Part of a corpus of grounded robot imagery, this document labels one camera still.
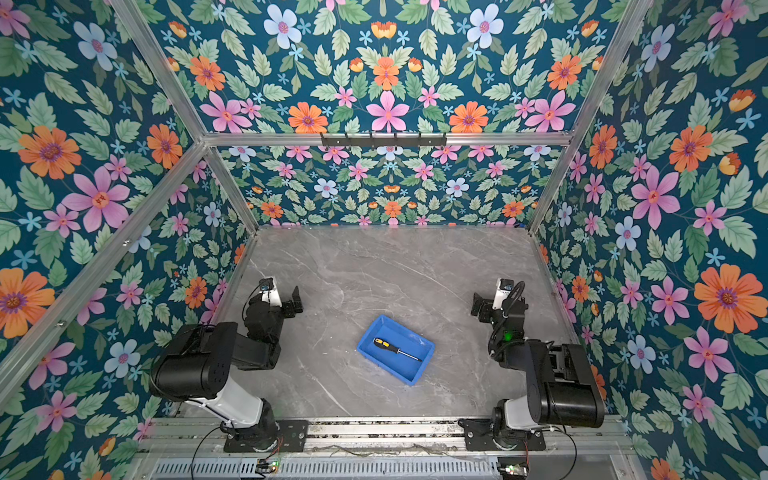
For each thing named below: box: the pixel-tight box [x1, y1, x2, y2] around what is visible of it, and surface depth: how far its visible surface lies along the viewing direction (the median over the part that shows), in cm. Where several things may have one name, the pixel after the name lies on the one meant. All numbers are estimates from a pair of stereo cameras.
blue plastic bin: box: [357, 315, 436, 386], surface depth 88 cm
